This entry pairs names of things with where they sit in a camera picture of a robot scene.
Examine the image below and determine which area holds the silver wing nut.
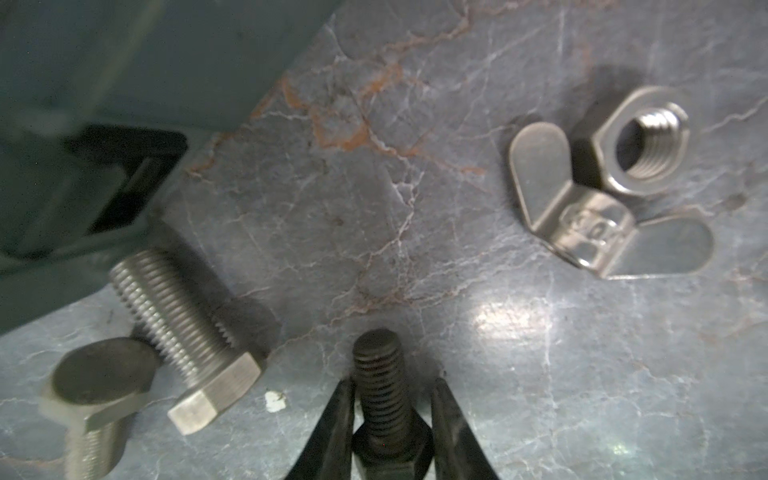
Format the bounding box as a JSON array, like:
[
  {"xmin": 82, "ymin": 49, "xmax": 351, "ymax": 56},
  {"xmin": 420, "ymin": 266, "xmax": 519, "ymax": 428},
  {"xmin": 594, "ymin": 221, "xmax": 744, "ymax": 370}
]
[{"xmin": 508, "ymin": 122, "xmax": 715, "ymax": 280}]

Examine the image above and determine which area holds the black hex bolt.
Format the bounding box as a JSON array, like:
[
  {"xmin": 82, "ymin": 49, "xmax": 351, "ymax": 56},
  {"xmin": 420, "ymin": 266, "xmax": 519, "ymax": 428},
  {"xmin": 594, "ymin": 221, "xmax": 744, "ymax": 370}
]
[{"xmin": 352, "ymin": 328, "xmax": 434, "ymax": 480}]

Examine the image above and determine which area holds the silver hex nut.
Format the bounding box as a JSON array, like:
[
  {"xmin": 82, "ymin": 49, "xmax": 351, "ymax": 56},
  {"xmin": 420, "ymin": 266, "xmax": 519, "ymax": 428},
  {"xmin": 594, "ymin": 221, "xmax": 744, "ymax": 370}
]
[{"xmin": 571, "ymin": 85, "xmax": 698, "ymax": 197}]

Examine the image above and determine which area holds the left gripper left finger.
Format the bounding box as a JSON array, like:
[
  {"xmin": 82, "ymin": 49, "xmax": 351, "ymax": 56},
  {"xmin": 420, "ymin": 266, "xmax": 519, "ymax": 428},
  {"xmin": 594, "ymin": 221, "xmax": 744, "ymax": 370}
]
[{"xmin": 285, "ymin": 377, "xmax": 355, "ymax": 480}]

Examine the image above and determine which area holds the silver hex bolt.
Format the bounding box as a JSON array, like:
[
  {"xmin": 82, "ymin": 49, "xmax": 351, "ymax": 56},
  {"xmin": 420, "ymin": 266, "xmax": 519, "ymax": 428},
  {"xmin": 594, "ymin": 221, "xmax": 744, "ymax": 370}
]
[
  {"xmin": 110, "ymin": 248, "xmax": 264, "ymax": 435},
  {"xmin": 39, "ymin": 337, "xmax": 159, "ymax": 479}
]

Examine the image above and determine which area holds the green compartment organizer box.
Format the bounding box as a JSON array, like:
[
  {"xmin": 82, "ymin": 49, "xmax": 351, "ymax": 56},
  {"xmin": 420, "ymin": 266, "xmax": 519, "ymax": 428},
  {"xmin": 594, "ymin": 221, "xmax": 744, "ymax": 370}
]
[{"xmin": 1, "ymin": 1, "xmax": 337, "ymax": 332}]

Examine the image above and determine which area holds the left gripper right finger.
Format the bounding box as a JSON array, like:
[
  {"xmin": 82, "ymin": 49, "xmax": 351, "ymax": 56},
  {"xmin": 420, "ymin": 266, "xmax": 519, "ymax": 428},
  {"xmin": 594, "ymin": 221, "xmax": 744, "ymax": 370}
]
[{"xmin": 431, "ymin": 378, "xmax": 500, "ymax": 480}]

